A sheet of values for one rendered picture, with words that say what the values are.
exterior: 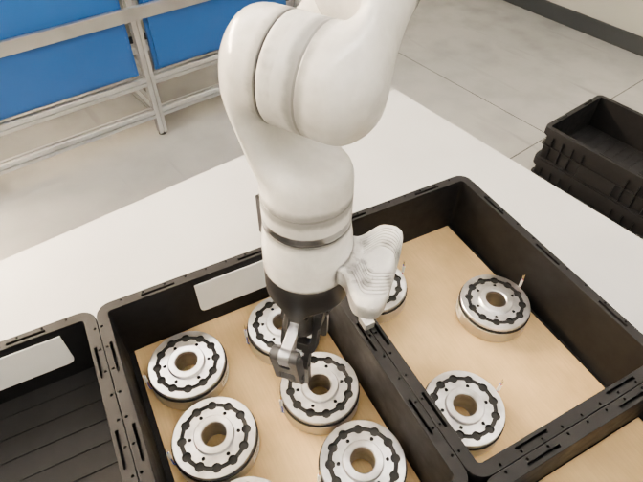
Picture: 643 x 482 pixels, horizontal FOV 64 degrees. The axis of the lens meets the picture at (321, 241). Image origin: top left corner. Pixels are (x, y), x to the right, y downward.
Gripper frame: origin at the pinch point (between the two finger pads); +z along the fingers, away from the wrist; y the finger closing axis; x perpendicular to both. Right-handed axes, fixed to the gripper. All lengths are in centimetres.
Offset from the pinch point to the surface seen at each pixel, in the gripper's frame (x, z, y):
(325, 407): 1.9, 14.1, -0.5
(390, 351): 8.1, 7.3, -6.7
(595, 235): 42, 30, -62
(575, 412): 29.3, 7.2, -5.5
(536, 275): 25.7, 11.5, -28.5
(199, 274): -19.3, 7.3, -10.2
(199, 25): -111, 54, -172
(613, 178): 55, 46, -105
